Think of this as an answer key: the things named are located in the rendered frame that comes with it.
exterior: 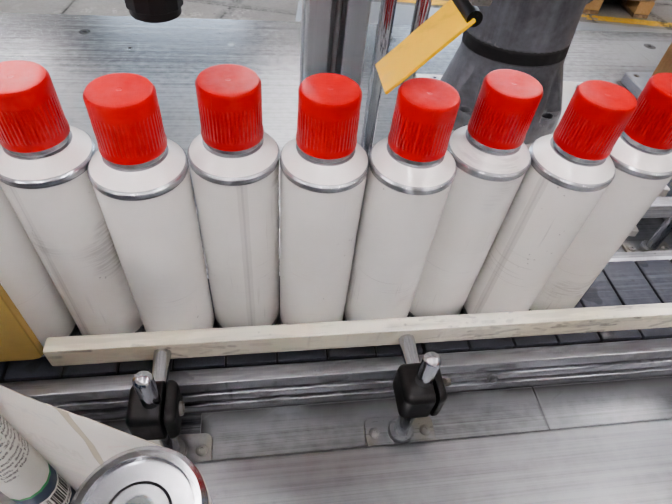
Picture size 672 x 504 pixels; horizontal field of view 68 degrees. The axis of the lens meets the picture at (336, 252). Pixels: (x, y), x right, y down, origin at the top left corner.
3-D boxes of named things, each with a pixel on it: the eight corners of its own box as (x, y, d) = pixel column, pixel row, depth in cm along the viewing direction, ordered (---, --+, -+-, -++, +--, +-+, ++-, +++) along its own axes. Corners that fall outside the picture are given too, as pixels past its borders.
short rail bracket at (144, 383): (151, 475, 36) (109, 403, 27) (160, 394, 40) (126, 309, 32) (196, 471, 37) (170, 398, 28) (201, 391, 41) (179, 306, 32)
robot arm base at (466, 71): (438, 140, 57) (456, 54, 50) (429, 79, 68) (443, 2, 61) (570, 150, 57) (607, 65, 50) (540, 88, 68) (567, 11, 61)
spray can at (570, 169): (485, 343, 40) (611, 129, 25) (448, 296, 43) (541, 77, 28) (534, 322, 42) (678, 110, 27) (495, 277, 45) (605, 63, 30)
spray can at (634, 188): (521, 320, 42) (658, 107, 27) (506, 273, 46) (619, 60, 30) (580, 322, 43) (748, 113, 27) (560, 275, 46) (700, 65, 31)
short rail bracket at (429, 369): (384, 453, 39) (416, 380, 30) (378, 416, 41) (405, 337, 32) (424, 449, 39) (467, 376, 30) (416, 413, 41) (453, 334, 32)
